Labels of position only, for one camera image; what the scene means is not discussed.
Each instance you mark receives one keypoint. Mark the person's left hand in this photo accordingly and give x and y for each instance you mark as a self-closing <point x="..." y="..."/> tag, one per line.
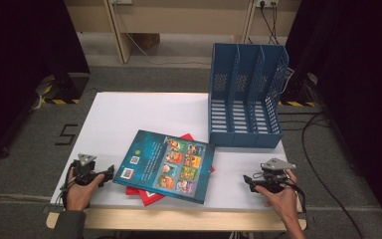
<point x="79" y="195"/>

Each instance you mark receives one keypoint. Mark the black curtain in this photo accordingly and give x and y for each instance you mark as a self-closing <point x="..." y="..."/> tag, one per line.
<point x="354" y="83"/>
<point x="20" y="66"/>

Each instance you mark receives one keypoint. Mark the white wall outlet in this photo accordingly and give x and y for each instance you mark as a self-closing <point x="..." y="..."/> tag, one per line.
<point x="267" y="3"/>

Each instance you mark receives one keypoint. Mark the brown cardboard box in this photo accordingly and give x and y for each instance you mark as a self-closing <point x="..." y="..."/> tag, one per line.
<point x="148" y="40"/>

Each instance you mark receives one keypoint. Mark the white power strip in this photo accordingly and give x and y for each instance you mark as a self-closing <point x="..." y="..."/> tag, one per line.
<point x="122" y="1"/>

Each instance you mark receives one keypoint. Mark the grey tape strip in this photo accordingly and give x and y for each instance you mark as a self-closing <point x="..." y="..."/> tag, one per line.
<point x="53" y="209"/>
<point x="306" y="219"/>

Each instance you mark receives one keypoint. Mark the black stand base striped tape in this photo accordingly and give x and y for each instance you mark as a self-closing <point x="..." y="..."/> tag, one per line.
<point x="296" y="96"/>
<point x="68" y="88"/>

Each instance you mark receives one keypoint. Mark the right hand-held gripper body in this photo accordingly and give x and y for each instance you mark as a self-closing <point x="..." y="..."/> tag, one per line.
<point x="273" y="179"/>

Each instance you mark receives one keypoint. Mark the wooden table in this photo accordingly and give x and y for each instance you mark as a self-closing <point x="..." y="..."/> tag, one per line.
<point x="179" y="220"/>

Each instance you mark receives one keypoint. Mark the person's right hand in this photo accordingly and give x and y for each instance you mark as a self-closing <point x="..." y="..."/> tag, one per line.
<point x="285" y="202"/>

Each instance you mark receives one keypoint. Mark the blue plastic file rack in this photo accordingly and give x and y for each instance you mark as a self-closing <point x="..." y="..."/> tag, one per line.
<point x="245" y="137"/>

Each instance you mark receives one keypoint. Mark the white table board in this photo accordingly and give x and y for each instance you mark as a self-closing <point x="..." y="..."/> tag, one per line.
<point x="139" y="113"/>

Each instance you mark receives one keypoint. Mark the light wooden desk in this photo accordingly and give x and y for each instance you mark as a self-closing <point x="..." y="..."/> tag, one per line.
<point x="185" y="16"/>

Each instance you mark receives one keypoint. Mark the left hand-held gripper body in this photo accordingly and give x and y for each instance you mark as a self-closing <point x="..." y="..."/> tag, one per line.
<point x="84" y="169"/>

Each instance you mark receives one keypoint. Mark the teal picture book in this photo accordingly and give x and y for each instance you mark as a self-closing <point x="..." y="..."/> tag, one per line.
<point x="152" y="156"/>

